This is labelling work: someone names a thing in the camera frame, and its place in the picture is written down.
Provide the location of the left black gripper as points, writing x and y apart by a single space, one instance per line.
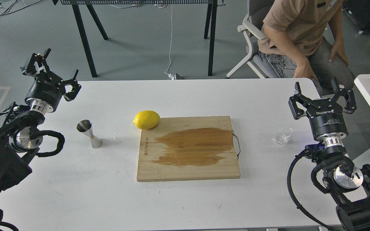
47 86

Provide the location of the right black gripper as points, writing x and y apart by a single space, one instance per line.
324 114

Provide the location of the small clear glass cup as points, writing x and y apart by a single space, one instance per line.
282 135

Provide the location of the steel double jigger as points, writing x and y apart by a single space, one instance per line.
85 127

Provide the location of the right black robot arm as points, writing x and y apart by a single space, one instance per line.
334 172

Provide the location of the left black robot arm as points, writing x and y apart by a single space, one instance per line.
20 140

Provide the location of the person in tan shirt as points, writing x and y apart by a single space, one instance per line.
304 39

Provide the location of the yellow lemon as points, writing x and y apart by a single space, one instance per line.
146 120

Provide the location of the white office chair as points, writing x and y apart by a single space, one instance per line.
251 28

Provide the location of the wooden cutting board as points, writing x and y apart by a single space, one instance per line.
188 148

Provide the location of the black metal table frame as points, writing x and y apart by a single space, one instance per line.
209 32

